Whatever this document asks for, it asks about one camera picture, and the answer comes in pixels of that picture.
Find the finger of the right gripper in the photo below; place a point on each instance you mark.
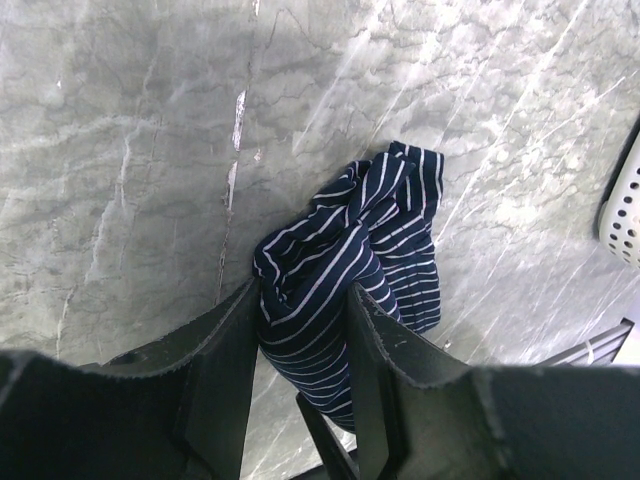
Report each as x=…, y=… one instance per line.
x=337, y=462

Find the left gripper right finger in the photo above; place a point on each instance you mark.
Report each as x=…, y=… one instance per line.
x=422, y=414

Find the white perforated laundry basket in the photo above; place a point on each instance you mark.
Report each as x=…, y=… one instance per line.
x=619, y=220

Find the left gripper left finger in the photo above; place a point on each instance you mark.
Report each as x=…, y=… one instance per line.
x=175, y=408

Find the navy striped underwear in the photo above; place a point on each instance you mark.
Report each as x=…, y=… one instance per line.
x=372, y=226

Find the aluminium rail frame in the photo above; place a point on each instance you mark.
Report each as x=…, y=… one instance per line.
x=599, y=350

